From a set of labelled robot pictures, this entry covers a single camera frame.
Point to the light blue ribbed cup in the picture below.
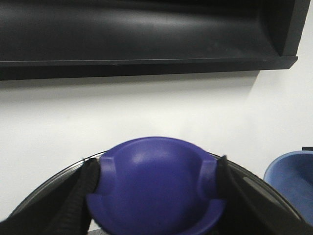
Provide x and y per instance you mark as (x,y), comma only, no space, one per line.
(292,176)

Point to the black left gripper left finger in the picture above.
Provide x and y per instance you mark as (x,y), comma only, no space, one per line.
(62,212)

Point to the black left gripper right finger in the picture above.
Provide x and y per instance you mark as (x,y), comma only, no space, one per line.
(253,207)

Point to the black range hood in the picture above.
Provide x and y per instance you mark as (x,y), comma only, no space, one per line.
(43,39)

